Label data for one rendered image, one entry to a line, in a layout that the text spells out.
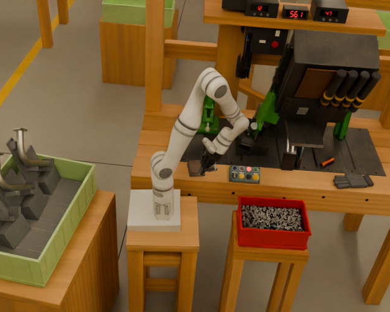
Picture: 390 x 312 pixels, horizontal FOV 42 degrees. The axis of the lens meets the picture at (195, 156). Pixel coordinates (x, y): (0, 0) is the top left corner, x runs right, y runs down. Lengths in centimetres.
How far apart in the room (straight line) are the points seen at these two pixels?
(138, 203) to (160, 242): 24
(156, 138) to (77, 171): 50
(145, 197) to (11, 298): 72
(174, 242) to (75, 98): 274
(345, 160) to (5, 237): 172
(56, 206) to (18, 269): 40
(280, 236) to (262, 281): 99
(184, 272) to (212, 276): 86
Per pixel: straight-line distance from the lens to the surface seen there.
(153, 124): 288
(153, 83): 288
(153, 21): 271
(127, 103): 467
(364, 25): 271
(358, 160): 283
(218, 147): 223
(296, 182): 257
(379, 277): 316
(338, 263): 350
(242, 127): 217
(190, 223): 234
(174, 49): 287
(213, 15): 256
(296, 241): 234
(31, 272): 216
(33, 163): 240
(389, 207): 274
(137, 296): 255
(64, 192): 251
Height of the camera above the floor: 254
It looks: 39 degrees down
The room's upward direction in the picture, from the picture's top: 5 degrees clockwise
